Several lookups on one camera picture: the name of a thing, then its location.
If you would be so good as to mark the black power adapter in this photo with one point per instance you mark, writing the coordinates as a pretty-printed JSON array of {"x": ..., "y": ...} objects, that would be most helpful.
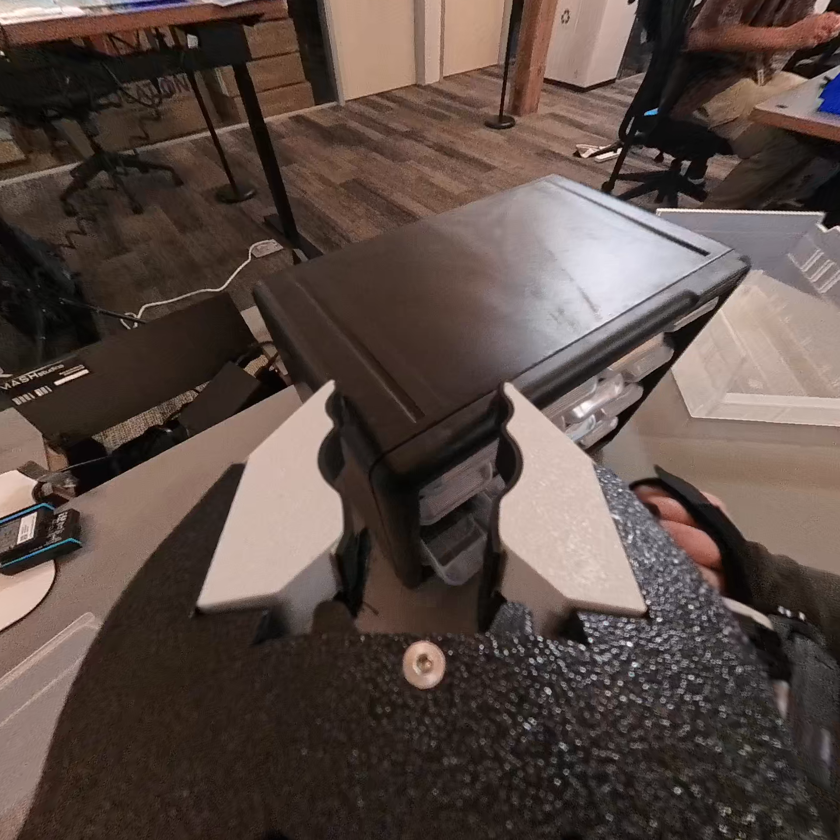
[{"x": 220, "y": 397}]

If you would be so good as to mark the white round pad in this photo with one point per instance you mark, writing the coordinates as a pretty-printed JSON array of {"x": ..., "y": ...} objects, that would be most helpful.
[{"x": 19, "y": 597}]

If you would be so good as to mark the black drawer cabinet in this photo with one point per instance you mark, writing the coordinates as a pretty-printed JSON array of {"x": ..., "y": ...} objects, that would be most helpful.
[{"x": 492, "y": 289}]

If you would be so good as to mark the black office chair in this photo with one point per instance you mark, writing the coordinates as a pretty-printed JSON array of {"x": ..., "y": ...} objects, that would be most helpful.
[
  {"x": 98, "y": 154},
  {"x": 676, "y": 141}
]

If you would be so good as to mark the clear plastic storage bin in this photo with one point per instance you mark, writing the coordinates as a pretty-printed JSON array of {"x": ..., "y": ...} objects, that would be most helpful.
[
  {"x": 33, "y": 689},
  {"x": 741, "y": 229}
]

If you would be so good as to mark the wooden desk black legs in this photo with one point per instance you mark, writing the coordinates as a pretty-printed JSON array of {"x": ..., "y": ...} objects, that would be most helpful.
[{"x": 118, "y": 23}]

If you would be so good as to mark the black labelled cardboard box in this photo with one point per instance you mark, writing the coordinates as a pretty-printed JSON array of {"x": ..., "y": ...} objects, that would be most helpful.
[{"x": 151, "y": 367}]

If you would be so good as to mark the grey top desk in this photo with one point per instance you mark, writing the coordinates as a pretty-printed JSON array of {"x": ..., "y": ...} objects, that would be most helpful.
[{"x": 794, "y": 108}]

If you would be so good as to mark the stack of cardboard boxes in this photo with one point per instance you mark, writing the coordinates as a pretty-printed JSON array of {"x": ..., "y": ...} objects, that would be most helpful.
[{"x": 282, "y": 65}]

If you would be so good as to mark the black tripod stand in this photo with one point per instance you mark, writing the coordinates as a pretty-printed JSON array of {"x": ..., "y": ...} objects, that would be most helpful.
[{"x": 39, "y": 295}]

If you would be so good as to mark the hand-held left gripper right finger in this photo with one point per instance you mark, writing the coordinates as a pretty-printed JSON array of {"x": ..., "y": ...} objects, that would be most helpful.
[{"x": 571, "y": 531}]

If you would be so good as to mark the person's right hand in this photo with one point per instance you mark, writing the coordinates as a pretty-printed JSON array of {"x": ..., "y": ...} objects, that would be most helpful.
[{"x": 673, "y": 512}]

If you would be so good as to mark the wooden post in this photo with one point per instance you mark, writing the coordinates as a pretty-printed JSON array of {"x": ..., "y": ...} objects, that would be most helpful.
[{"x": 531, "y": 59}]

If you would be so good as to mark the blue plastic bin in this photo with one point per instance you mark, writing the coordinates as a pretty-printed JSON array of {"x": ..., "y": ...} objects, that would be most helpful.
[{"x": 832, "y": 95}]

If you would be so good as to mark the white recycling bin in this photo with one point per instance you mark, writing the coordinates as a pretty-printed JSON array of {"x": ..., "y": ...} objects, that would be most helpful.
[{"x": 584, "y": 46}]

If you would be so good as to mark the small dark bracket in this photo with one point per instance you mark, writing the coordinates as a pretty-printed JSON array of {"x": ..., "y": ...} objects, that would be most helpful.
[{"x": 52, "y": 485}]

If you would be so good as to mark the white slippers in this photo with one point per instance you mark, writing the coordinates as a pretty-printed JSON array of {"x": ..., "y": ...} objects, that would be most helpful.
[{"x": 597, "y": 151}]

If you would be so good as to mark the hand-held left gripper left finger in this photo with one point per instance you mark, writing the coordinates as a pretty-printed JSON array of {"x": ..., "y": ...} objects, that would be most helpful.
[{"x": 269, "y": 531}]

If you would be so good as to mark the white floor outlet plate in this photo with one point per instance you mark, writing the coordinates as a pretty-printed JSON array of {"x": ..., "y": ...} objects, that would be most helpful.
[{"x": 266, "y": 248}]

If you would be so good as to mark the black stanchion pole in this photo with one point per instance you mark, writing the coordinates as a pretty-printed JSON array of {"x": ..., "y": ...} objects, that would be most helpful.
[
  {"x": 502, "y": 122},
  {"x": 236, "y": 192}
]

